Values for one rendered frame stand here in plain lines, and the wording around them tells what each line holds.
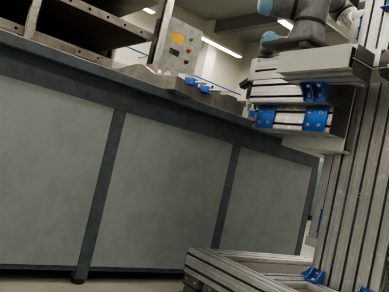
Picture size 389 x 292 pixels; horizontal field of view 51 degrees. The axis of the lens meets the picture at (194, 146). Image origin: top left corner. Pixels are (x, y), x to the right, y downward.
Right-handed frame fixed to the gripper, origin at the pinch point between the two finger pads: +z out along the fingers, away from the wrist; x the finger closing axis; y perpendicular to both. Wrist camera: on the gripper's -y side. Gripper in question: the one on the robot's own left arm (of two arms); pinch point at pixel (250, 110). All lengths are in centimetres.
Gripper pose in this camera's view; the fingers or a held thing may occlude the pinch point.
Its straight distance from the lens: 196.2
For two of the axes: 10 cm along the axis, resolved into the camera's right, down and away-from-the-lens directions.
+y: 7.1, 1.2, -7.0
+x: 6.7, 1.9, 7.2
